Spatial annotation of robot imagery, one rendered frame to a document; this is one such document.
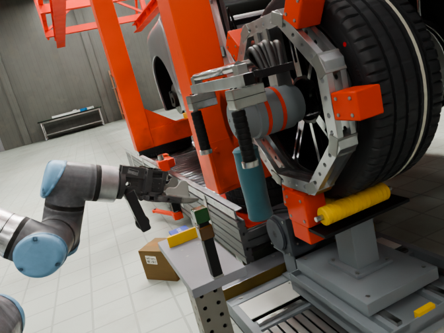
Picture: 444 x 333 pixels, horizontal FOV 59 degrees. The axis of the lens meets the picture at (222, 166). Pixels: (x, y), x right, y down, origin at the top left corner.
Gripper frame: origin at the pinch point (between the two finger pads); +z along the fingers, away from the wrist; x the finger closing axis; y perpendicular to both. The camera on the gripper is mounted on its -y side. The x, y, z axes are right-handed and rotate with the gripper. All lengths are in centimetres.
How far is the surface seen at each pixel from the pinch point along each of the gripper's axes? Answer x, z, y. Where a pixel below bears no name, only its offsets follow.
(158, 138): 235, 63, 18
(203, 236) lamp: -2.9, 4.4, -9.3
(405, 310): -19, 71, -27
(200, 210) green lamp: -2.9, 2.5, -2.3
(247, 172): 13.2, 24.8, 8.7
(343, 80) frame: -23, 26, 36
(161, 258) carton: 97, 31, -47
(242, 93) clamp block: -14.0, 3.8, 29.0
